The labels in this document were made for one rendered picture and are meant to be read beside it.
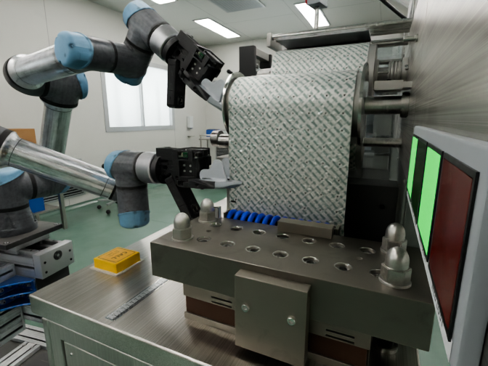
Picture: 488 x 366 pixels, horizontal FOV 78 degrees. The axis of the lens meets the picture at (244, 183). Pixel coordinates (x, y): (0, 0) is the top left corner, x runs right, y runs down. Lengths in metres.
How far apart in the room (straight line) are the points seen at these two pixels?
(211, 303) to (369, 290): 0.24
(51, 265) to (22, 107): 3.27
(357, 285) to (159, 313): 0.34
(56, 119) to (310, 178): 0.93
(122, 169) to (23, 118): 3.67
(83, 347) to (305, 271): 0.42
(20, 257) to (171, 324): 0.86
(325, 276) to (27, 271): 1.10
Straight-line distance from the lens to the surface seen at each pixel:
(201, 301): 0.52
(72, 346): 0.69
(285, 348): 0.45
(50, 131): 1.27
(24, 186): 1.34
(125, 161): 0.76
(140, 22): 0.84
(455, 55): 0.22
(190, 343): 0.51
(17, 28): 4.54
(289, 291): 0.40
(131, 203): 0.78
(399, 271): 0.41
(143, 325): 0.56
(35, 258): 1.27
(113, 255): 0.76
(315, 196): 0.58
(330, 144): 0.56
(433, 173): 0.18
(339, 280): 0.41
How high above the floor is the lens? 1.23
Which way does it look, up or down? 12 degrees down
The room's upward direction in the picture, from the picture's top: straight up
